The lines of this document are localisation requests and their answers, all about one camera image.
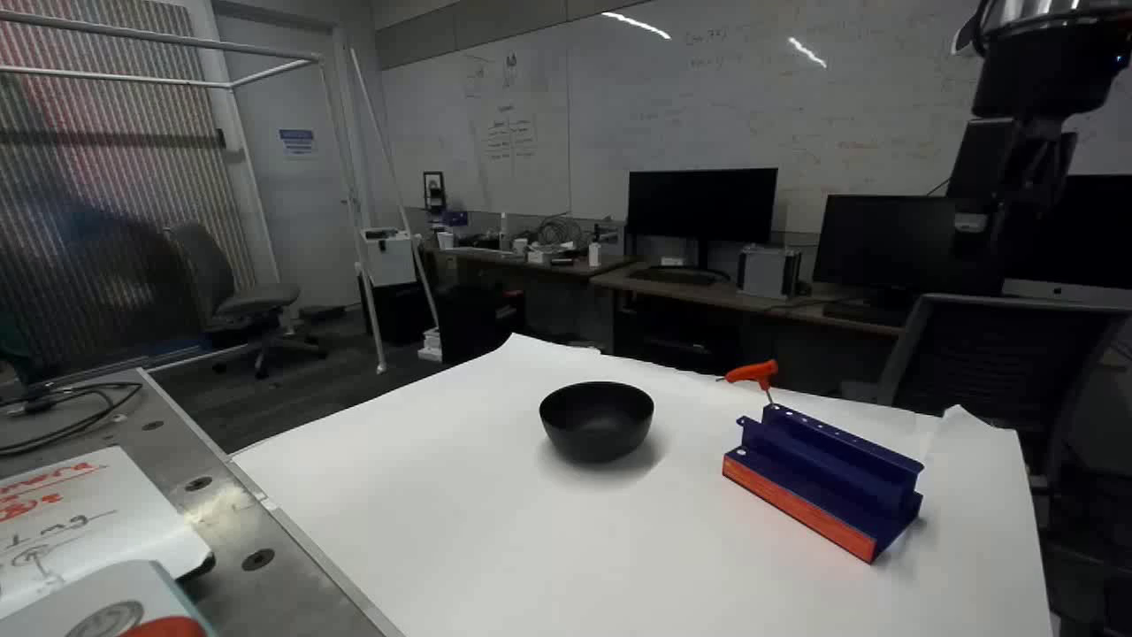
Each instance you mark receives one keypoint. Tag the white door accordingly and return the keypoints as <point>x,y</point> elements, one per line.
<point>301,200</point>

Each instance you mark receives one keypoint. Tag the cluttered wooden desk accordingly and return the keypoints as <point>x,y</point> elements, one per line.
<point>519,254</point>

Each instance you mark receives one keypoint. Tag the grey office chair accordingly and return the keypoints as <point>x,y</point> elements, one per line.
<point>233,293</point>

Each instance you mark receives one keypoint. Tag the black wall device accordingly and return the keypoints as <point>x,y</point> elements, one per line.
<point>434,193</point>

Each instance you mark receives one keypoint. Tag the paper with red writing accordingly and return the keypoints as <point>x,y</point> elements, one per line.
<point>71,517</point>

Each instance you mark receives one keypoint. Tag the wooden office desk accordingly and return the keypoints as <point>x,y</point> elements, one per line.
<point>754,300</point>

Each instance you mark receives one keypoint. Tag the white book with red mark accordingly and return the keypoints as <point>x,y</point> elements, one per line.
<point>109,605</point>

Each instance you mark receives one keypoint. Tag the white computer box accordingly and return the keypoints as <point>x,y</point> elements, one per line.
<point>766,271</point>

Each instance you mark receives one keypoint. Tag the silver Franka robot arm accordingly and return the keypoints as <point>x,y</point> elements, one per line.
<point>1049,14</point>

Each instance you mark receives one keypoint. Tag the grey metal table base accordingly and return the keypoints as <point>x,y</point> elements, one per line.
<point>223,532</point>

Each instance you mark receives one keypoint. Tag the large white paper sheet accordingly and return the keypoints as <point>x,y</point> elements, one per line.
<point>589,542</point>

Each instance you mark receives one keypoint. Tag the blue tool rack orange base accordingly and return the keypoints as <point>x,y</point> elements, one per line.
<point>827,478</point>

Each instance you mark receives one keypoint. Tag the blue door sign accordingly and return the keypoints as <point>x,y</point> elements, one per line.
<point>299,139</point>

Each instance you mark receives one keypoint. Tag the black mesh office chair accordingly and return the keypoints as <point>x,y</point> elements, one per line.
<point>1003,355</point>

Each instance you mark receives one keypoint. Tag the black computer monitor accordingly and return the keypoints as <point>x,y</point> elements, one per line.
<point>885,247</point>
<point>702,206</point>

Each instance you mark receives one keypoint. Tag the white pipe frame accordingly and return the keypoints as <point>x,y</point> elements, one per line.
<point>144,35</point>

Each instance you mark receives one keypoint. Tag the white box on stand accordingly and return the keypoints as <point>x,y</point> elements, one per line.
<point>388,254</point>

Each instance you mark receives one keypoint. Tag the white cup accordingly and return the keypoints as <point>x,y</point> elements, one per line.
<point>595,253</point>

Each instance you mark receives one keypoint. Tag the black bowl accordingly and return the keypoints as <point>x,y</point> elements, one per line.
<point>595,417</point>

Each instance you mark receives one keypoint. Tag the silver framed computer monitor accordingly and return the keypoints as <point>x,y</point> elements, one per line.
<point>1103,235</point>

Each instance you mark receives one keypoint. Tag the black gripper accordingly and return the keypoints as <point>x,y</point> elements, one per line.
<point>1038,74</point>

